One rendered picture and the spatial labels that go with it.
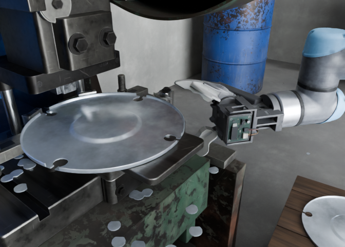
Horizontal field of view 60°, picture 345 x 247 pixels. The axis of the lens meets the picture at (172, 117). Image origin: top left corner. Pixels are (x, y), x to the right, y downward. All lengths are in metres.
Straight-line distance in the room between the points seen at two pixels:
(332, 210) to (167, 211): 0.63
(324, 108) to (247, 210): 0.96
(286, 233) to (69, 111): 0.69
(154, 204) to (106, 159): 0.16
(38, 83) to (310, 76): 0.49
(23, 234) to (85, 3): 0.37
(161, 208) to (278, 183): 1.20
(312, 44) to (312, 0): 3.12
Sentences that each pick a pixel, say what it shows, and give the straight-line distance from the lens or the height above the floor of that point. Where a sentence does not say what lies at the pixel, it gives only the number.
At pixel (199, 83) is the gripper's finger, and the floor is 0.85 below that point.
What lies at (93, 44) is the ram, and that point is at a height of 0.93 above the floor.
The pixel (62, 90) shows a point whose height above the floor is 0.83.
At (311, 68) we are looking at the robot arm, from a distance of 0.64.
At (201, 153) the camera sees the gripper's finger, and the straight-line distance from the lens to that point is 0.59.
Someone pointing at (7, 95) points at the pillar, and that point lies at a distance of 0.66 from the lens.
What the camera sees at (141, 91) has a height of 0.75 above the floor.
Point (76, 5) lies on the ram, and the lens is 0.54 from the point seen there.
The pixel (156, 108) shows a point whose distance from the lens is 0.62.
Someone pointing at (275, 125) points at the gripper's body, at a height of 0.78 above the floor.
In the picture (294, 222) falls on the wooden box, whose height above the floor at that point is 0.35.
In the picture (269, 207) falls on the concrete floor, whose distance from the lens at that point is 1.59.
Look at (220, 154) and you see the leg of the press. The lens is 0.73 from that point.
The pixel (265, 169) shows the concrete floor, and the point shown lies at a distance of 1.83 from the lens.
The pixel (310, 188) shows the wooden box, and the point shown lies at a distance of 1.18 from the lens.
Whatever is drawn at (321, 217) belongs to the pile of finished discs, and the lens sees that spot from 1.08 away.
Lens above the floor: 1.05
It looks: 27 degrees down
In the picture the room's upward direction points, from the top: straight up
